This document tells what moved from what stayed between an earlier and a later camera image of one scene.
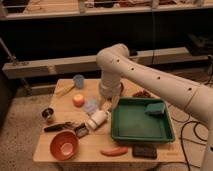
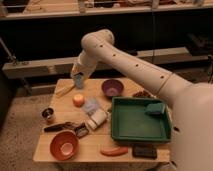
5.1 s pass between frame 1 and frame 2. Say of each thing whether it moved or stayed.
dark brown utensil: stayed
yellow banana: stayed
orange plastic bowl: stayed
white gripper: moved
